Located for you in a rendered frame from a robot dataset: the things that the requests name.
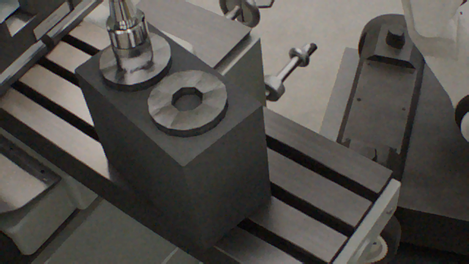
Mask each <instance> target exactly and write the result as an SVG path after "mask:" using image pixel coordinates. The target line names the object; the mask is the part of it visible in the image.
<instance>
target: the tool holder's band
mask: <svg viewBox="0 0 469 264"><path fill-rule="evenodd" d="M145 24H146V18H145V15H144V12H143V11H142V10H141V9H140V8H138V7H137V11H136V13H135V15H134V19H133V20H132V21H131V22H130V23H127V24H120V25H119V24H117V23H116V21H114V20H112V19H111V17H110V15H109V16H108V17H107V19H106V28H107V32H108V33H109V34H110V35H111V36H112V37H114V38H115V37H117V38H129V37H132V36H135V35H137V34H138V33H140V32H141V31H142V29H143V28H144V27H145Z"/></svg>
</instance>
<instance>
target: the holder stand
mask: <svg viewBox="0 0 469 264"><path fill-rule="evenodd" d="M147 26H148V29H149V38H150V41H151V44H152V49H153V52H154V56H153V59H152V61H151V62H150V63H149V64H148V65H147V66H146V67H144V68H142V69H140V70H134V71H127V70H123V69H122V68H120V67H119V66H118V64H117V62H116V59H115V56H114V52H113V50H112V46H111V44H110V45H109V46H107V47H106V48H104V49H103V50H101V51H99V52H98V53H96V54H95V55H94V56H92V57H90V58H89V59H87V60H86V61H85V62H84V63H83V64H81V65H79V67H77V68H76V69H75V76H76V78H77V80H78V83H79V85H80V88H81V91H82V95H83V97H84V100H85V102H86V105H87V108H88V110H89V113H90V115H91V118H92V122H93V125H94V127H95V130H96V132H97V136H98V139H99V140H100V143H101V146H102V148H103V151H104V153H105V155H106V158H107V159H108V160H109V161H110V162H111V163H112V164H113V165H114V166H115V167H116V168H117V169H118V170H119V171H120V172H121V173H122V174H123V175H124V176H125V177H126V178H127V179H128V180H129V181H130V182H131V183H132V184H133V185H134V186H135V187H136V188H137V189H138V190H139V191H140V192H141V193H142V194H143V195H145V196H146V197H147V198H148V199H149V200H150V201H151V202H152V203H153V204H154V205H155V206H156V207H157V208H159V209H160V210H161V211H162V212H163V213H164V214H165V215H166V216H167V217H168V218H169V219H171V220H172V221H173V222H174V223H175V224H176V225H177V226H178V227H179V228H180V229H181V230H182V231H183V232H184V233H185V234H186V235H187V236H188V237H189V238H191V239H192V240H193V241H194V242H195V243H197V244H198V245H199V246H200V247H201V248H202V249H203V250H207V249H209V248H210V247H211V246H212V245H213V244H215V243H216V242H217V241H218V240H220V239H221V238H222V237H223V236H224V235H225V234H227V233H228V231H230V230H231V229H232V228H233V227H235V226H236V225H238V224H239V223H240V222H241V221H242V220H243V219H245V218H246V217H247V216H248V215H249V214H251V213H252V212H253V211H254V210H256V209H257V208H258V207H259V206H261V205H262V204H263V202H264V201H266V200H267V199H268V198H269V197H271V188H270V173H269V163H268V155H267V140H266V131H265V123H264V114H263V106H262V104H261V103H260V102H259V101H258V100H257V99H255V98H254V97H252V96H251V95H249V94H248V93H246V92H245V91H243V90H242V89H241V88H240V87H239V86H238V85H236V84H234V83H233V82H231V81H230V80H229V79H227V78H226V77H225V76H223V75H222V74H220V73H218V72H217V71H216V70H214V69H213V68H211V67H210V66H209V65H208V64H207V63H206V62H204V61H203V60H202V59H200V58H198V57H197V56H195V55H194V54H192V53H191V52H190V51H189V50H187V49H186V48H184V47H183V46H182V45H180V44H179V43H178V42H176V41H175V40H173V39H171V38H170V37H168V36H167V35H166V34H164V33H163V32H162V31H161V30H159V29H157V28H156V27H155V26H153V25H152V24H151V23H150V22H148V21H147Z"/></svg>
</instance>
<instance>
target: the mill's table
mask: <svg viewBox="0 0 469 264"><path fill-rule="evenodd" d="M110 44H111V41H110V39H109V36H108V32H107V31H106V30H105V29H103V28H101V27H99V26H95V25H93V24H92V23H90V22H88V21H85V20H82V21H81V22H80V23H79V24H78V25H77V26H76V27H75V28H73V29H72V30H71V31H70V32H68V33H67V34H66V35H65V36H64V37H63V38H62V39H61V40H60V41H58V42H57V43H56V45H54V44H53V43H47V44H46V47H47V49H48V51H47V52H46V53H45V54H44V55H42V56H41V58H40V59H38V60H37V61H36V62H35V63H34V64H33V65H32V66H31V67H30V68H29V70H27V71H26V72H25V73H24V74H23V75H22V76H21V77H20V78H19V79H18V80H17V81H16V82H15V83H14V84H12V85H11V87H10V88H8V89H7V90H6V91H5V92H3V94H2V95H1V96H0V128H2V129H3V130H5V131H6V132H8V133H9V134H10V135H13V136H14V137H15V138H17V139H19V140H20V141H21V142H23V143H24V144H26V145H27V146H28V147H30V148H32V149H33V150H34V151H36V153H39V154H40V155H41V156H43V157H44V158H45V159H46V160H47V161H49V162H51V163H52V164H53V165H55V166H56V167H58V168H59V169H61V170H62V171H64V172H66V173H67V174H68V175H69V176H71V177H73V178H74V179H76V180H77V181H78V182H80V183H82V184H84V185H85V186H86V187H87V188H88V189H89V190H91V191H93V192H94V193H96V194H97V195H99V196H100V197H102V198H104V199H105V200H107V201H108V202H110V203H111V204H112V205H113V206H115V207H116V208H118V209H120V210H121V211H122V212H124V213H126V214H128V215H129V216H130V217H132V218H134V219H135V220H136V221H138V223H140V224H142V225H144V226H145V227H146V228H148V229H149V230H152V231H153V232H155V233H157V234H158V235H159V236H161V237H163V238H165V239H166V240H167V241H169V242H171V243H173V244H174V245H175V246H176V247H177V248H179V249H181V250H183V251H184V252H186V253H187V254H189V255H190V256H192V257H194V258H195V259H197V260H198V261H200V262H201V263H203V264H364V262H365V260H366V258H367V257H368V254H369V252H370V249H371V247H372V244H373V243H374V241H375V240H376V238H377V236H378V235H379V234H380V232H381V231H382V229H383V228H384V226H385V225H386V224H387V222H388V220H389V219H390V217H391V216H392V215H393V213H394V211H395V210H396V206H397V201H398V197H399V189H400V186H401V183H400V182H399V181H397V180H395V179H392V176H393V171H392V170H390V169H388V168H386V167H384V166H382V165H380V164H378V163H376V162H374V161H372V160H370V159H368V158H366V157H364V156H362V155H361V154H359V153H357V152H355V151H353V150H351V149H349V148H347V147H345V146H343V145H340V144H338V143H336V142H334V141H332V140H330V139H328V138H326V137H324V136H322V135H320V134H319V133H317V132H316V131H313V130H312V129H310V128H307V127H306V126H303V125H300V124H298V123H296V122H294V121H292V120H290V119H288V118H287V117H285V116H284V115H281V114H279V113H277V112H275V111H273V110H271V109H269V108H267V107H264V106H263V114H264V123H265V131H266V140H267V155H268V163H269V173H270V188H271V197H269V198H268V199H267V200H266V201H264V202H263V204H262V205H261V206H259V207H258V208H257V209H256V210H254V211H253V212H252V213H251V214H249V215H248V216H247V217H246V218H245V219H243V220H242V221H241V222H240V223H239V224H238V225H236V226H235V227H233V228H232V229H231V230H230V231H228V233H227V234H225V235H224V236H223V237H222V238H221V239H220V240H218V241H217V242H216V243H215V244H213V245H212V246H211V247H210V248H209V249H207V250H203V249H202V248H201V247H200V246H199V245H198V244H197V243H195V242H194V241H193V240H192V239H191V238H189V237H188V236H187V235H186V234H185V233H184V232H183V231H182V230H181V229H180V228H179V227H178V226H177V225H176V224H175V223H174V222H173V221H172V220H171V219H169V218H168V217H167V216H166V215H165V214H164V213H163V212H162V211H161V210H160V209H159V208H157V207H156V206H155V205H154V204H153V203H152V202H151V201H150V200H149V199H148V198H147V197H146V196H145V195H143V194H142V193H141V192H140V191H139V190H138V189H137V188H136V187H135V186H134V185H133V184H132V183H131V182H130V181H129V180H128V179H127V178H126V177H125V176H124V175H123V174H122V173H121V172H120V171H119V170H118V169H117V168H116V167H115V166H114V165H113V164H112V163H111V162H110V161H109V160H108V159H107V158H106V155H105V153H104V151H103V148H102V146H101V143H100V140H99V139H98V136H97V132H96V130H95V127H94V125H93V122H92V118H91V115H90V113H89V110H88V108H87V105H86V102H85V100H84V97H83V95H82V91H81V88H80V85H79V83H78V80H77V78H76V76H75V69H76V68H77V67H79V65H81V64H83V63H84V62H85V61H86V60H87V59H89V58H90V57H92V56H94V55H95V54H96V53H98V52H99V51H101V50H103V49H104V48H106V47H107V46H109V45H110Z"/></svg>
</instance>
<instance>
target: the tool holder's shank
mask: <svg viewBox="0 0 469 264"><path fill-rule="evenodd" d="M136 11H137V8H136V6H135V4H134V2H133V0H109V13H110V17H111V19H112V20H114V21H116V23H117V24H119V25H120V24H127V23H130V22H131V21H132V20H133V19H134V15H135V13H136Z"/></svg>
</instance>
